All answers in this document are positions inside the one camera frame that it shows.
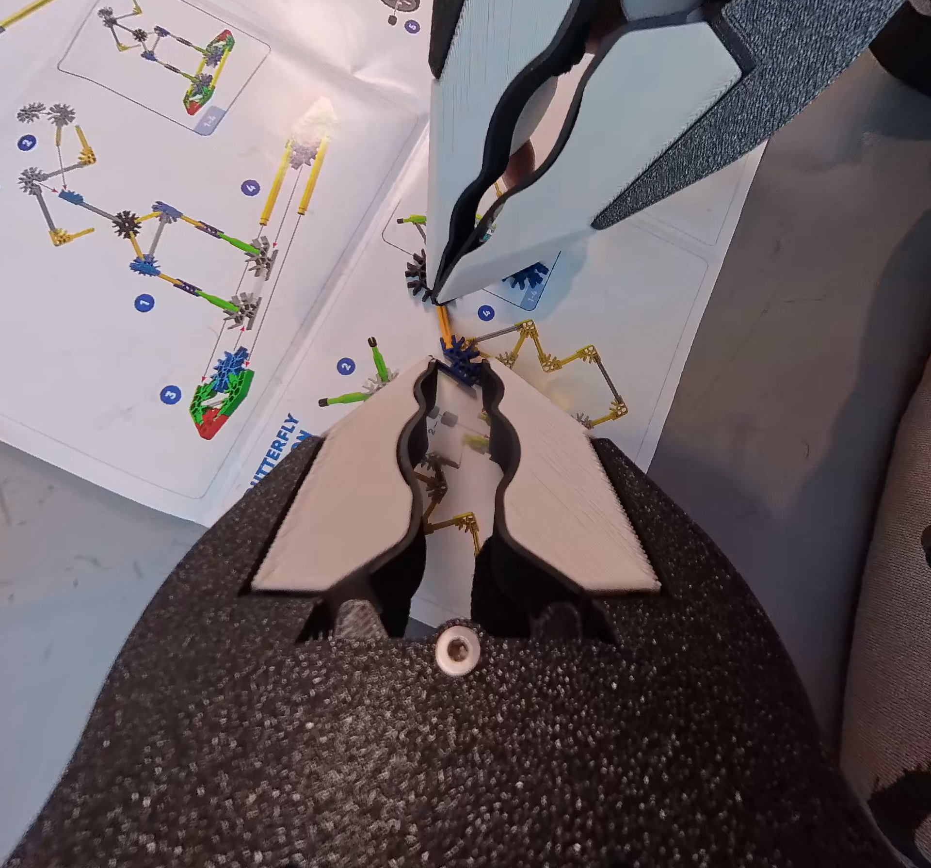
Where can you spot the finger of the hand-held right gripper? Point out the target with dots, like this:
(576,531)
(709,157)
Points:
(495,68)
(640,112)

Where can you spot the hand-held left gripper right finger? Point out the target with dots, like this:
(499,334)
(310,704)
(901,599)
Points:
(579,519)

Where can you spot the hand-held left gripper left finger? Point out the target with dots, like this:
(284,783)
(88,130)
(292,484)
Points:
(335,519)

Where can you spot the blue plastic connector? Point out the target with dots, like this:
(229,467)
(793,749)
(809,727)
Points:
(463,359)
(528,282)

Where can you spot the black plastic connector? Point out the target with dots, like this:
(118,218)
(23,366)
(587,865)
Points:
(418,279)

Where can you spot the yellow plastic rod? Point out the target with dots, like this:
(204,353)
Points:
(444,323)

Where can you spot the white instruction sheet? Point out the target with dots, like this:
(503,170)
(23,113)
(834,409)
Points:
(146,301)

